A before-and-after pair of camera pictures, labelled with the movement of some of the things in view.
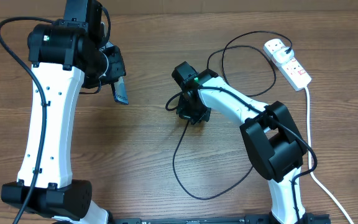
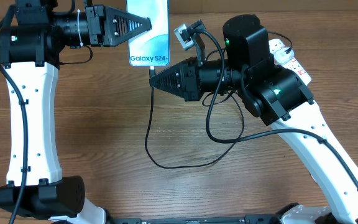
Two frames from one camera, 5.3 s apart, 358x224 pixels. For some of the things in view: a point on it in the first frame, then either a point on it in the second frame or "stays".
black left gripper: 119,70 to 107,27
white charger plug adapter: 281,56 stays
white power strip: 291,70 stays
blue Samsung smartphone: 120,91 to 151,48
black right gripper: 184,112 to 191,88
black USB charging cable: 183,184 to 151,81
